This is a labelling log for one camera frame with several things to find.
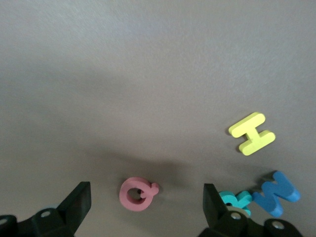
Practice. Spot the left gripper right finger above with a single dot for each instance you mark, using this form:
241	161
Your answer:
217	212

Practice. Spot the pink letter Q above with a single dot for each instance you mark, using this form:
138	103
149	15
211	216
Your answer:
124	197

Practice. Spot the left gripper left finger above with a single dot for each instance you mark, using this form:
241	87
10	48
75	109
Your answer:
74	209

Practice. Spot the big blue letter M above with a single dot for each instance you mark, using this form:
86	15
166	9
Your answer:
271	197

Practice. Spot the teal letter R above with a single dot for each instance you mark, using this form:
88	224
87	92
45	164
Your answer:
243	200

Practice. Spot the yellow letter H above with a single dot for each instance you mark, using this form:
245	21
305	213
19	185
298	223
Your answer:
254	134

